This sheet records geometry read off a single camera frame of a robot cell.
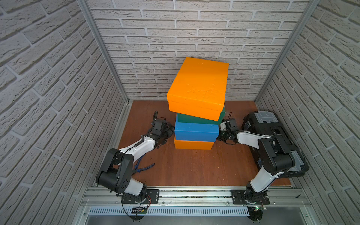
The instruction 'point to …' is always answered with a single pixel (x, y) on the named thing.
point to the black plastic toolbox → (264, 123)
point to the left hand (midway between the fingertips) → (174, 129)
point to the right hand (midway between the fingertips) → (211, 134)
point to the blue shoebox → (184, 131)
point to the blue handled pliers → (138, 170)
